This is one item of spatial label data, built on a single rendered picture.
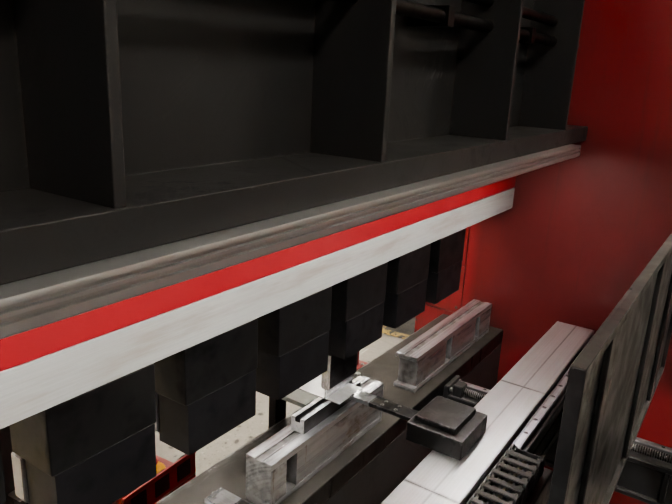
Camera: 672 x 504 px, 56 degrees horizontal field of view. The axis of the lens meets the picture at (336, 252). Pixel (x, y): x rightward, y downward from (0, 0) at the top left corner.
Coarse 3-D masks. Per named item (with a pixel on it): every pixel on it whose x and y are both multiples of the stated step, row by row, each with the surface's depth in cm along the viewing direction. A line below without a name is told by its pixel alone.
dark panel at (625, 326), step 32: (640, 288) 94; (608, 320) 81; (640, 320) 107; (608, 352) 79; (640, 352) 117; (576, 384) 67; (608, 384) 83; (640, 384) 121; (576, 416) 68; (608, 416) 96; (640, 416) 142; (576, 448) 76; (608, 448) 104; (576, 480) 81; (608, 480) 114
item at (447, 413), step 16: (368, 400) 125; (384, 400) 126; (432, 400) 121; (448, 400) 121; (400, 416) 121; (416, 416) 115; (432, 416) 115; (448, 416) 115; (464, 416) 115; (480, 416) 118; (416, 432) 114; (432, 432) 112; (448, 432) 112; (464, 432) 112; (480, 432) 117; (432, 448) 113; (448, 448) 111; (464, 448) 111
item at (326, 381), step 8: (328, 360) 123; (336, 360) 125; (344, 360) 127; (352, 360) 130; (328, 368) 124; (336, 368) 125; (344, 368) 128; (352, 368) 131; (328, 376) 124; (336, 376) 126; (344, 376) 129; (352, 376) 133; (328, 384) 124; (336, 384) 127; (344, 384) 131; (328, 392) 126
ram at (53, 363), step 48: (480, 192) 164; (336, 240) 111; (384, 240) 125; (432, 240) 145; (192, 288) 83; (240, 288) 92; (288, 288) 101; (48, 336) 67; (96, 336) 72; (144, 336) 78; (192, 336) 85; (0, 384) 63; (48, 384) 68; (96, 384) 73
